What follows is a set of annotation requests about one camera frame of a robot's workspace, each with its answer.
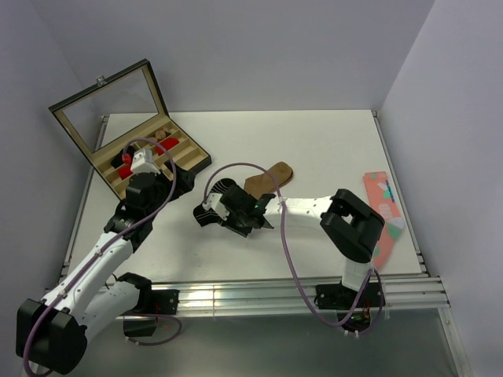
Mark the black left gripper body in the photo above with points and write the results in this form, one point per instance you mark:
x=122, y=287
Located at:
x=163, y=187

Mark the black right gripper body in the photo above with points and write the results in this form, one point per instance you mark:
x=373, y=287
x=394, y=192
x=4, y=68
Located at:
x=237, y=223

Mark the tan ribbed sock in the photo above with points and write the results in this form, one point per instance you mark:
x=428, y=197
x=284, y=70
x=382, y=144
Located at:
x=279, y=174

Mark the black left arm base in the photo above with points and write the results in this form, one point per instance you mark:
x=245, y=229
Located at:
x=142, y=322

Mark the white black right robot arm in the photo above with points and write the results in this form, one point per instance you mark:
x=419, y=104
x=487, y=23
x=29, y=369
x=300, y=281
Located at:
x=351, y=224

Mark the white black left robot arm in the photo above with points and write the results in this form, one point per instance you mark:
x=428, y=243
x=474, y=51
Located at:
x=55, y=331

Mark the red rolled sock right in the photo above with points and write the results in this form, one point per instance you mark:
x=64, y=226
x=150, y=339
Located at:
x=166, y=144

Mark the red rolled sock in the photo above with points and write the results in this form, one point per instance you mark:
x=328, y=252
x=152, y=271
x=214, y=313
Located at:
x=124, y=172
x=166, y=144

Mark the black white striped sock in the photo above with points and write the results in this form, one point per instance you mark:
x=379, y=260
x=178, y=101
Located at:
x=204, y=214

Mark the beige rolled sock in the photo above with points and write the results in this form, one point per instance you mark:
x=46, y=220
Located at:
x=160, y=135

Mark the red rolled sock left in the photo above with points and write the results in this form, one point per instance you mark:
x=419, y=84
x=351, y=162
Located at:
x=124, y=172

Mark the black rolled sock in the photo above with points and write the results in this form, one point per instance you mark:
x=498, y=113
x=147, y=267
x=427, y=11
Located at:
x=117, y=160

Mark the black compartment storage box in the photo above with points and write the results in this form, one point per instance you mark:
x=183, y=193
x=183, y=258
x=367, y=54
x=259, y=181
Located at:
x=123, y=111

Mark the pink patterned sock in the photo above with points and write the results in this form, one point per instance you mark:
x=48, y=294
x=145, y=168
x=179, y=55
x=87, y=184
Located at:
x=382, y=200

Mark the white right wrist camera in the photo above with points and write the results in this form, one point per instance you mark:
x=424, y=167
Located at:
x=213, y=202

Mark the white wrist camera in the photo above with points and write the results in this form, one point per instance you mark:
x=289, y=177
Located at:
x=143, y=162
x=213, y=202

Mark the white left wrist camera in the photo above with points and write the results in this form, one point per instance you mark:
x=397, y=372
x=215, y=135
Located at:
x=143, y=162

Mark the aluminium rail frame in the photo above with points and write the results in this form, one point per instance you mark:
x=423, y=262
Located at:
x=336, y=147

